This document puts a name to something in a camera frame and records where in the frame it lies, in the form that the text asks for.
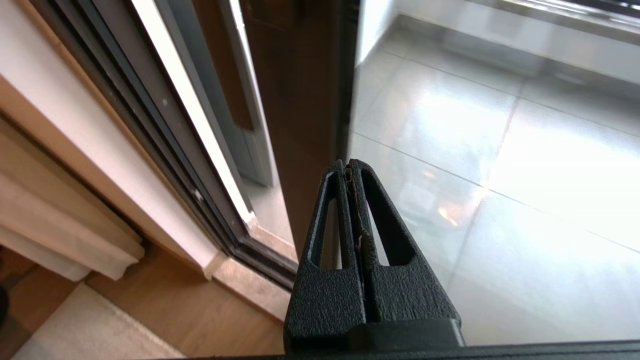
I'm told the dark framed sliding glass door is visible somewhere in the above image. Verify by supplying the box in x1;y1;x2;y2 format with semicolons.
239;0;640;351

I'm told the cream rug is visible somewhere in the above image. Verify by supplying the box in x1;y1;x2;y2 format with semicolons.
10;282;187;360

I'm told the beige curtain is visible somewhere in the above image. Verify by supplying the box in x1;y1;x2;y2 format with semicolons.
0;117;146;282

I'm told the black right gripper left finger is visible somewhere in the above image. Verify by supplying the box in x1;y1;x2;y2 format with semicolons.
283;159;369;352

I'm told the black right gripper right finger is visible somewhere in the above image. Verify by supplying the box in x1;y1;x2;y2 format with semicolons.
347;158;463;326

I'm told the stone door threshold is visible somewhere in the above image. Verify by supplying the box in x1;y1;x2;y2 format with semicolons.
204;225;302;322

